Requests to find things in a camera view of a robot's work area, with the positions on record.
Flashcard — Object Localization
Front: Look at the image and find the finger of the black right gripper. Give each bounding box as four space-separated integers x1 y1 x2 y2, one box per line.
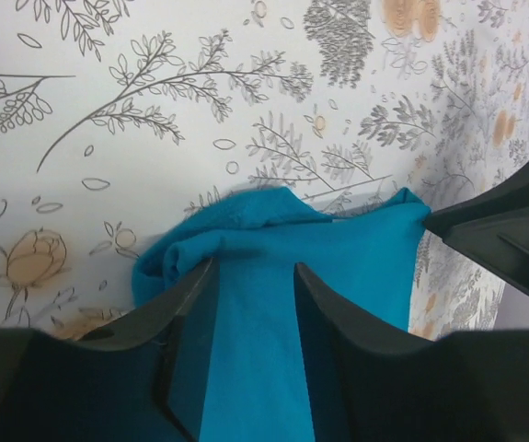
423 161 529 296

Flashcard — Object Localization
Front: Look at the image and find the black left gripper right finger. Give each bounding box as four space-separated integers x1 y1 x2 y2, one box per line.
293 263 529 441

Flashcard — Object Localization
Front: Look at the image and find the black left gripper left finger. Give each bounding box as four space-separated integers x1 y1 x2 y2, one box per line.
0 259 214 441

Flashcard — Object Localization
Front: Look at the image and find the blue t shirt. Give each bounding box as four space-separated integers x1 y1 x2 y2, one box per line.
132 187 430 441

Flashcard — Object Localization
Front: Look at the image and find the floral patterned tablecloth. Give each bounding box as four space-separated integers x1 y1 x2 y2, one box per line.
0 1 529 337

